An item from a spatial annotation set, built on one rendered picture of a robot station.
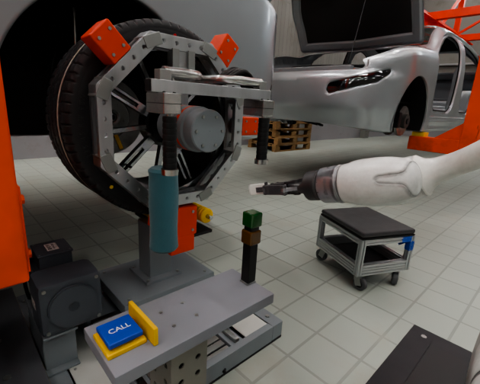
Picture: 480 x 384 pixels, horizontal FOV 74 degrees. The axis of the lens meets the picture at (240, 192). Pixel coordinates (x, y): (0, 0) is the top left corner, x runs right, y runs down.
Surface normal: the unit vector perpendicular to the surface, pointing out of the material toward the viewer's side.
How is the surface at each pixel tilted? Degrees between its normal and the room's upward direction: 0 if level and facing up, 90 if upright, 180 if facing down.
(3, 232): 90
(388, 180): 77
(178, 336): 0
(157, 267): 90
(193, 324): 0
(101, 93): 90
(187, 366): 90
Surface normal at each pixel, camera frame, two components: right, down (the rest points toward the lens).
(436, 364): 0.05, -0.96
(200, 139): 0.68, 0.23
